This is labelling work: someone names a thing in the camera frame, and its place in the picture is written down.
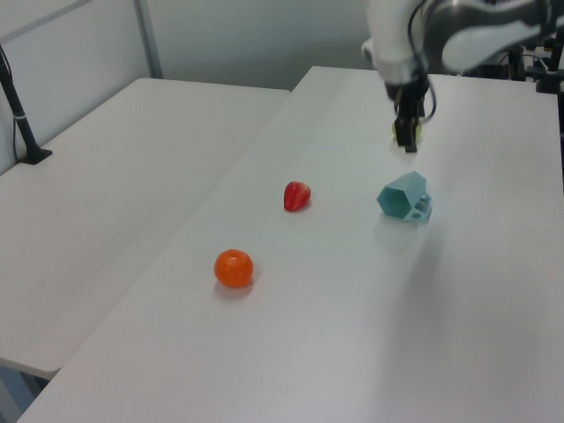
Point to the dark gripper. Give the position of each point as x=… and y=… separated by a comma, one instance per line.
x=407, y=90

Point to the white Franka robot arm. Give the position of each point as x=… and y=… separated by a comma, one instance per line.
x=392, y=31

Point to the teal hexagonal mug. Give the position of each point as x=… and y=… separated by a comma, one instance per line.
x=405, y=196

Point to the yellow-green toy fruit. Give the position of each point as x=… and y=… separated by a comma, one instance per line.
x=419, y=131

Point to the red toy strawberry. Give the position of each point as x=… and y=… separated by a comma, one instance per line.
x=296, y=196

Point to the orange toy fruit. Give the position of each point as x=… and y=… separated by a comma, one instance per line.
x=233, y=269

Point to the black pole stand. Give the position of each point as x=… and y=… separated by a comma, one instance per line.
x=21, y=119

